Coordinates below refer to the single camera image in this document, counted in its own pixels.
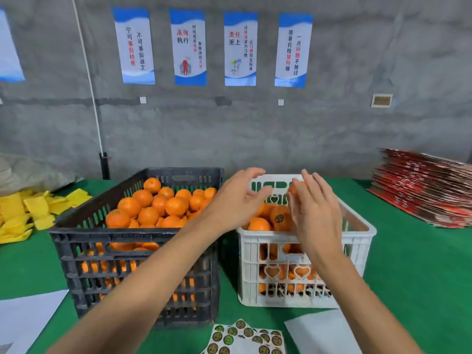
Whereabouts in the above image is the white notice with blue border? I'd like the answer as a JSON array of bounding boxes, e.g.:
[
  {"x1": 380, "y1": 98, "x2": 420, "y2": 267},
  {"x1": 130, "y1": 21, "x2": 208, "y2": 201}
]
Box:
[{"x1": 0, "y1": 7, "x2": 26, "y2": 83}]

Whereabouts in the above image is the white plastic crate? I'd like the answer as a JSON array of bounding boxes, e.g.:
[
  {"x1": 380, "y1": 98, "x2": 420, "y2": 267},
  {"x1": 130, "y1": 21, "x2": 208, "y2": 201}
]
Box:
[{"x1": 236, "y1": 174, "x2": 378, "y2": 308}]

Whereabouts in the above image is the pile of oranges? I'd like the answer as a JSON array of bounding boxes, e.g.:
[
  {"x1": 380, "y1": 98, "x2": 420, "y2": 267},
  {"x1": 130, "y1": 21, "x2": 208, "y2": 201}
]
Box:
[{"x1": 81, "y1": 177, "x2": 218, "y2": 303}]

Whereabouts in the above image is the beige wall plate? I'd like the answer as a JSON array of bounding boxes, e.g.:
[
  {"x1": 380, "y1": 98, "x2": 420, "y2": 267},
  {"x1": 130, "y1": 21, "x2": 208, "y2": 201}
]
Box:
[{"x1": 371, "y1": 93, "x2": 394, "y2": 108}]

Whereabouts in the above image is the holographic sticker sheet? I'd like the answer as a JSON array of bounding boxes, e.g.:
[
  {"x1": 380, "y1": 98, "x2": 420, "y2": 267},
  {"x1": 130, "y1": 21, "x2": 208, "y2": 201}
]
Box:
[{"x1": 201, "y1": 318, "x2": 287, "y2": 354}]

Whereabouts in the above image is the green felt table cover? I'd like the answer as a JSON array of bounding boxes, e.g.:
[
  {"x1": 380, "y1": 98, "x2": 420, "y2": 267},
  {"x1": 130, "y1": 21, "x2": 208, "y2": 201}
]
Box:
[{"x1": 0, "y1": 177, "x2": 472, "y2": 354}]

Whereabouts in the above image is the heap of labelled oranges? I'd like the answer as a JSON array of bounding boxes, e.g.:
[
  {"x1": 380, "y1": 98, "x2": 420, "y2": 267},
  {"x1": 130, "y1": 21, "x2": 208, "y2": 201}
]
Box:
[{"x1": 247, "y1": 203, "x2": 325, "y2": 295}]

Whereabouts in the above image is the person's left forearm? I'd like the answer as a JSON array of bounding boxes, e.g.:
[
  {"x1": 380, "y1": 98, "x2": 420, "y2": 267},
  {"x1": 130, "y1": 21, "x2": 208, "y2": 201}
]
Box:
[{"x1": 46, "y1": 217, "x2": 222, "y2": 354}]

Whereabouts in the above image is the black plastic crate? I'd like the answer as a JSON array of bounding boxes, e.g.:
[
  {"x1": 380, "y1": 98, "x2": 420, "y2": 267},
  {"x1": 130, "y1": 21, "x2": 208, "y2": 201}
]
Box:
[{"x1": 49, "y1": 168, "x2": 224, "y2": 329}]

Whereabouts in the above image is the beige woven sack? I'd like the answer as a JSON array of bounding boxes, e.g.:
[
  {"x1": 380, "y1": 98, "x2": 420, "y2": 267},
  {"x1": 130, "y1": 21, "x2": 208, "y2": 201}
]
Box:
[{"x1": 0, "y1": 154, "x2": 86, "y2": 195}]

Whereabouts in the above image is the pile of yellow bags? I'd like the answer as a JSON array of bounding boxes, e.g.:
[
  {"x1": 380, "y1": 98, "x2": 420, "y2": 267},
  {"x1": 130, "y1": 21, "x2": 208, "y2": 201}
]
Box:
[{"x1": 0, "y1": 188, "x2": 93, "y2": 245}]

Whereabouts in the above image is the white backing sheet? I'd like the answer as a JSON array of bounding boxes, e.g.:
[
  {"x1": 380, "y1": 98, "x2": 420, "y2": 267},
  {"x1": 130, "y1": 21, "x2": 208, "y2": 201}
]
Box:
[{"x1": 284, "y1": 309, "x2": 362, "y2": 354}]

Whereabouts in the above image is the blue white wall poster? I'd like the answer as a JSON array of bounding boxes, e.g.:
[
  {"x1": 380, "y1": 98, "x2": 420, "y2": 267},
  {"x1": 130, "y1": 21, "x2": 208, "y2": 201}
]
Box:
[
  {"x1": 112, "y1": 7, "x2": 156, "y2": 86},
  {"x1": 170, "y1": 8, "x2": 208, "y2": 87},
  {"x1": 223, "y1": 11, "x2": 260, "y2": 88},
  {"x1": 274, "y1": 13, "x2": 314, "y2": 89}
]

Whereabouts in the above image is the person's right hand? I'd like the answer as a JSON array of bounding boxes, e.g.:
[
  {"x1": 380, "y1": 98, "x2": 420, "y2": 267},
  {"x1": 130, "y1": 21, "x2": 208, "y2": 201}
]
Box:
[{"x1": 288, "y1": 169, "x2": 344, "y2": 263}]

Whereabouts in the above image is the person's right forearm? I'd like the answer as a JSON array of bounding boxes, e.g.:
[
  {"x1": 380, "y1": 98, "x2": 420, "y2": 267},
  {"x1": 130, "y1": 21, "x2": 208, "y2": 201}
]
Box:
[{"x1": 310, "y1": 250, "x2": 425, "y2": 354}]

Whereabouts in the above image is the white pole with black base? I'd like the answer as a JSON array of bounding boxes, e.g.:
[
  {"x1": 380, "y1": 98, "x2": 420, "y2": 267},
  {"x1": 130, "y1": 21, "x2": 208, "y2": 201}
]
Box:
[{"x1": 71, "y1": 0, "x2": 112, "y2": 180}]

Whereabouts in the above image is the person's left hand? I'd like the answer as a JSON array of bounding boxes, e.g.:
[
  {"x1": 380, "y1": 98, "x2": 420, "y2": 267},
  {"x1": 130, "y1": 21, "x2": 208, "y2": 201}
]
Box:
[{"x1": 203, "y1": 168, "x2": 274, "y2": 233}]

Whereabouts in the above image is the stack of red cardboard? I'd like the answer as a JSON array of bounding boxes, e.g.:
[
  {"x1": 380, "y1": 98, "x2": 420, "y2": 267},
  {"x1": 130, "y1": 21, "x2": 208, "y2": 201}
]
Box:
[{"x1": 366, "y1": 148, "x2": 472, "y2": 229}]

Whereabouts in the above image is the white printed paper sheet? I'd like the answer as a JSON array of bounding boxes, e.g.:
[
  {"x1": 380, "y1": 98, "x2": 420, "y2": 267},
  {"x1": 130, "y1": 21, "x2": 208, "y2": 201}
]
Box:
[{"x1": 0, "y1": 290, "x2": 69, "y2": 354}]

